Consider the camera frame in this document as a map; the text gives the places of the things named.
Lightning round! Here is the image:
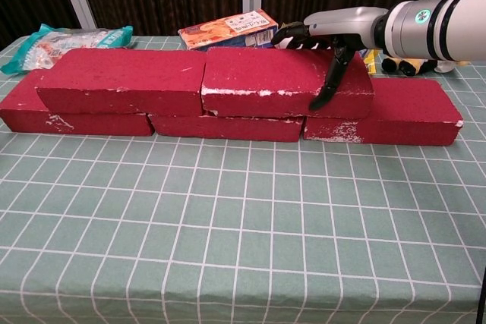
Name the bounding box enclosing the orange blue biscuit box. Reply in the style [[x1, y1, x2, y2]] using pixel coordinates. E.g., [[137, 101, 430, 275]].
[[178, 8, 280, 52]]

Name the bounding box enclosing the red brick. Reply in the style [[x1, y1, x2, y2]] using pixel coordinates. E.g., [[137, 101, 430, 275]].
[[302, 77, 464, 146], [36, 49, 208, 117], [147, 110, 305, 143], [0, 69, 155, 137], [200, 46, 375, 119]]

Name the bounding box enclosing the red brick front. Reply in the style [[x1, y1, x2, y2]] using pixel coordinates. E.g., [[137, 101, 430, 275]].
[[200, 46, 375, 119]]

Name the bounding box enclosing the silver white yellow package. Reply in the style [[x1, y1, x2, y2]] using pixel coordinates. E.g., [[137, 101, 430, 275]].
[[279, 33, 380, 75]]

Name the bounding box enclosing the teal white snack bag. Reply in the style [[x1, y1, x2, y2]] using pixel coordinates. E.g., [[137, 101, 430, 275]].
[[0, 23, 134, 76]]

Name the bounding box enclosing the black white plush doll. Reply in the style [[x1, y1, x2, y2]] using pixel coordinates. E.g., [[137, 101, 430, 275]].
[[381, 56, 472, 76]]

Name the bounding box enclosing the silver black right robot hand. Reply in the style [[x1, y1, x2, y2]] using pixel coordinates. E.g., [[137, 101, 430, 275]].
[[271, 7, 388, 112]]

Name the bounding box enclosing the green white grid tablecloth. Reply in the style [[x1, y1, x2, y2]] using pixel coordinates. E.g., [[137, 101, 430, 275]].
[[0, 35, 486, 324]]

